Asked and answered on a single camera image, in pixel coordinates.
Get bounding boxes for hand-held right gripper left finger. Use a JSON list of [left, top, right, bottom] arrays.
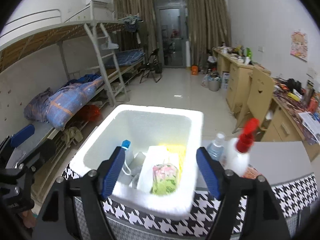
[[32, 146, 127, 240]]

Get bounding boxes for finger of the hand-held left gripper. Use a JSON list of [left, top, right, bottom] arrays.
[[14, 139, 57, 170], [0, 124, 35, 163]]

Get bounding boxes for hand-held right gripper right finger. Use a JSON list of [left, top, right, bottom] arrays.
[[196, 147, 292, 240]]

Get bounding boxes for green floral tissue packet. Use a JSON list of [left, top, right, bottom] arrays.
[[151, 163, 181, 196]]

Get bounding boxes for white foam box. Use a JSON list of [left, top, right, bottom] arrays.
[[69, 104, 204, 220]]

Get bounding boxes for person's left hand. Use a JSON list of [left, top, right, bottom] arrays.
[[19, 209, 38, 229]]

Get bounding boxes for clear blue spray bottle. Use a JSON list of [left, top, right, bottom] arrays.
[[207, 132, 227, 164]]

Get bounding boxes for white pump bottle red pump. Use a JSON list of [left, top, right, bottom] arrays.
[[225, 118, 260, 177]]

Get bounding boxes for olive cloth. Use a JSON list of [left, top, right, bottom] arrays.
[[61, 127, 84, 145]]

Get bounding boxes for red snack packet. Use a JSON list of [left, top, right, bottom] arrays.
[[244, 166, 260, 179]]

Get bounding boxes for blue plaid quilt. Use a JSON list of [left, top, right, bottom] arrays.
[[24, 74, 104, 130]]

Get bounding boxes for red bag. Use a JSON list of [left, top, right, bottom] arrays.
[[75, 105, 102, 122]]

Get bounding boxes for wooden desk patterned cover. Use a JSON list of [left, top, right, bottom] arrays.
[[261, 77, 320, 160]]

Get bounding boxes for houndstooth table mat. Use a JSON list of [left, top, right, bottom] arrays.
[[61, 165, 320, 240]]

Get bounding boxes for metal bucket with bags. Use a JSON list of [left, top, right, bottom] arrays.
[[202, 71, 222, 92]]

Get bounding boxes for light wooden desk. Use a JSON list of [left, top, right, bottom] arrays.
[[212, 46, 272, 113]]

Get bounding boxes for white metal bunk bed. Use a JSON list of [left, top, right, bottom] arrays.
[[0, 9, 148, 155]]

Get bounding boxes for printed papers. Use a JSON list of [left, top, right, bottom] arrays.
[[297, 111, 320, 145]]

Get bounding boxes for black folding chair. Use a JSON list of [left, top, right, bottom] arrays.
[[139, 48, 163, 83]]

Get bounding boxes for blue plaid mattress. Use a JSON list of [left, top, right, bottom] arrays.
[[104, 49, 145, 68]]

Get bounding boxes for white plastic bag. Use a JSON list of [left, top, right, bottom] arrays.
[[101, 39, 119, 50]]

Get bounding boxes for row of toiletry bottles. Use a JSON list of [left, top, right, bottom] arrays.
[[302, 80, 320, 113]]

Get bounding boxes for hanging dark clothes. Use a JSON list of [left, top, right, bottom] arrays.
[[124, 15, 143, 43]]

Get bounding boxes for brown curtain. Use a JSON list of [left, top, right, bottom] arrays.
[[185, 0, 232, 67], [114, 0, 154, 58]]

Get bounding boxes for glass balcony door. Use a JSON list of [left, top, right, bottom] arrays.
[[151, 0, 188, 68]]

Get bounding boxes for white air conditioner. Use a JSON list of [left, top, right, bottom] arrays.
[[85, 0, 113, 8]]

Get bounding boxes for cartoon wall poster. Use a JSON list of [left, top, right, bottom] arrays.
[[290, 31, 308, 61]]

